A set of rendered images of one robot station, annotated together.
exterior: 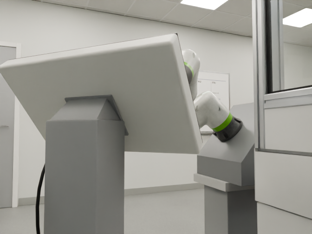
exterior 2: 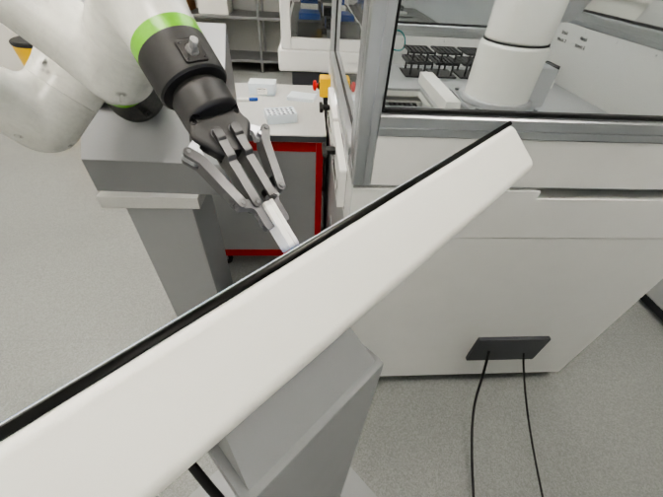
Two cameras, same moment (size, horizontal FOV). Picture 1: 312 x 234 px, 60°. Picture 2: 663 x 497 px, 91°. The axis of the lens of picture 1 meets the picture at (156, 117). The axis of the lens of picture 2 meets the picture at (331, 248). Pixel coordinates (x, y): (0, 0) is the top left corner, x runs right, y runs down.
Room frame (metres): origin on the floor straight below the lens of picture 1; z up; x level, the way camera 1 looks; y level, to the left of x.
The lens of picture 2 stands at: (0.61, 0.30, 1.31)
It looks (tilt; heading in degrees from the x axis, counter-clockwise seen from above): 43 degrees down; 288
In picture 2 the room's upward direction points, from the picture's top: 4 degrees clockwise
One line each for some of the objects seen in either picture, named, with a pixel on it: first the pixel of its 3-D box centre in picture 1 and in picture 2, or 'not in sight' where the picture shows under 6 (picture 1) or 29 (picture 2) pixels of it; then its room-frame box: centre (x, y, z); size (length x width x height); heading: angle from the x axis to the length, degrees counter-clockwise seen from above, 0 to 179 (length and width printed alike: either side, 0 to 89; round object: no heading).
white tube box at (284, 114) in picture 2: not in sight; (280, 114); (1.26, -0.92, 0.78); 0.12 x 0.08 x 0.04; 38
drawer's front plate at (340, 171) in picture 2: not in sight; (337, 161); (0.86, -0.49, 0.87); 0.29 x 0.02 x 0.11; 113
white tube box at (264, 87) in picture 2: not in sight; (262, 87); (1.49, -1.19, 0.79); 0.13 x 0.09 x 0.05; 23
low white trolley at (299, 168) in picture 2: not in sight; (267, 177); (1.42, -1.04, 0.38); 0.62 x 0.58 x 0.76; 113
